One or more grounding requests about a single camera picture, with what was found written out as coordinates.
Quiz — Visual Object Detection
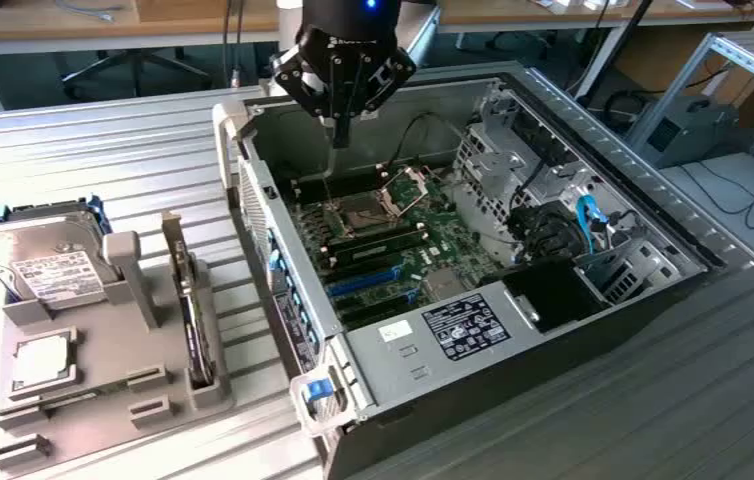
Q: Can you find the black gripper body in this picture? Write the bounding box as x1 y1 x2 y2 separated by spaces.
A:
296 0 405 58

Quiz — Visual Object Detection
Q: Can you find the black graphics card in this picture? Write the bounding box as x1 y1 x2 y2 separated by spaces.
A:
160 210 218 392

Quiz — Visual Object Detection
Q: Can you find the open grey PC case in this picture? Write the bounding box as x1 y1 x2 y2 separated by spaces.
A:
210 59 728 480

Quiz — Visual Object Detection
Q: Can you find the metal socket cover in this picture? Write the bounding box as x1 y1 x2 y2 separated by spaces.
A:
377 163 432 212

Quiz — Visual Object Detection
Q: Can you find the black RAM slot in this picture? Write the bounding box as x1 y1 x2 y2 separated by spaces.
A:
326 229 422 257
300 182 389 201
330 235 426 263
297 177 386 196
322 223 418 251
294 173 384 192

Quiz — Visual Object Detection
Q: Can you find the black office chair base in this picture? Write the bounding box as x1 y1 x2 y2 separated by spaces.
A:
454 29 561 64
58 47 214 101

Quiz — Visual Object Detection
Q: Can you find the wooden top office desk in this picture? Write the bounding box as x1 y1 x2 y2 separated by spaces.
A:
0 0 284 114
434 0 754 101

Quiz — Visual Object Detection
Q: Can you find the thin metal locking lever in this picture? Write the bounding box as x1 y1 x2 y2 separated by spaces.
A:
314 162 336 206

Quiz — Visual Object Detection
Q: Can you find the wooden box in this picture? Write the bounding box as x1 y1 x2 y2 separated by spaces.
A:
134 0 237 24

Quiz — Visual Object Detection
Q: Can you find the silver metal drive cage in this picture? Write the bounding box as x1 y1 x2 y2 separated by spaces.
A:
452 82 617 251

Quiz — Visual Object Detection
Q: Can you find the CPU socket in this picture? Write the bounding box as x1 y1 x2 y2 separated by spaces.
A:
325 192 390 236

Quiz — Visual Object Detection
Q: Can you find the green motherboard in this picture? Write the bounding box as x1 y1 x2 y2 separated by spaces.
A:
285 164 524 334

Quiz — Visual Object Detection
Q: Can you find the black slanted pole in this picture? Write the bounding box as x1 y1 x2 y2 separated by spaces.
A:
573 0 656 109

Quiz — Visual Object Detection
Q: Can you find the RAM stick with white label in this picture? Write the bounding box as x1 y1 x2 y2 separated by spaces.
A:
334 241 432 270

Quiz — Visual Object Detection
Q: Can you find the blue expansion slot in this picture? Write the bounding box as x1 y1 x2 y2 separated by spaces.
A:
325 268 401 297

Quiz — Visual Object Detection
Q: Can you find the silver chipset heat sink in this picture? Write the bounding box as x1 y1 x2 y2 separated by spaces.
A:
422 268 481 304

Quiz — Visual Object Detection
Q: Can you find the long black expansion slot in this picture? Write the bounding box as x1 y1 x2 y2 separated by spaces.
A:
341 304 417 327
333 292 412 314

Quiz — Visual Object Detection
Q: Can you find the grey control box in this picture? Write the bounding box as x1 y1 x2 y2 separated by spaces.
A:
641 94 741 169

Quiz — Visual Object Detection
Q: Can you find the silver hard disk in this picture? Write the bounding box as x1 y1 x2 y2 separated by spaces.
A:
0 209 117 307

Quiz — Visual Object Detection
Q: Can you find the perforated metal disk bay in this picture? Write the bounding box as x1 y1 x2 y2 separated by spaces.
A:
575 233 709 307

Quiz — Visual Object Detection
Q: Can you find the grey power supply unit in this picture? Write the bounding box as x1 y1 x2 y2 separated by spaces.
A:
338 279 541 419

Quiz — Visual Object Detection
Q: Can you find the blue plastic case latch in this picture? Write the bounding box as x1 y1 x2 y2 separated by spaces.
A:
300 378 336 402

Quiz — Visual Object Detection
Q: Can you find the silver CPU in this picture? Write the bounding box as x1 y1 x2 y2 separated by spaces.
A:
11 334 81 394

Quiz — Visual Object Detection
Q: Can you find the green RAM stick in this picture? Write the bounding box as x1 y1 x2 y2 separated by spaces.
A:
34 380 132 407

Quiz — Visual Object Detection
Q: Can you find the grey parts rack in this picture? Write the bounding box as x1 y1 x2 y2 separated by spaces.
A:
0 229 238 472

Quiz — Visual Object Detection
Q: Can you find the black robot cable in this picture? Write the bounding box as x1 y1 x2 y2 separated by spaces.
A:
221 0 248 91

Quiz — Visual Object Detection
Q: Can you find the black looped cable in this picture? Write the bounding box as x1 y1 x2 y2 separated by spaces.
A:
394 112 464 169

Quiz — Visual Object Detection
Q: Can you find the blue network cable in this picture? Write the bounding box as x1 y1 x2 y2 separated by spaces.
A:
54 0 128 22

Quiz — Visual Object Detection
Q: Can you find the black coiled cable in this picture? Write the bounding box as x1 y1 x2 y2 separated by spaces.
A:
604 88 649 126

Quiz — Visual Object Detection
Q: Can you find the black cable bundle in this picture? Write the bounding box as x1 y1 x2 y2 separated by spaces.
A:
505 202 581 264

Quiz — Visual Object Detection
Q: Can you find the blue SATA wire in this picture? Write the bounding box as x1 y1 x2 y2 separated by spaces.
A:
573 193 624 256

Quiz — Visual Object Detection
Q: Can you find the aluminium profile frame table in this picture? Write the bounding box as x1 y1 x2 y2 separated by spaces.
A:
621 27 754 156

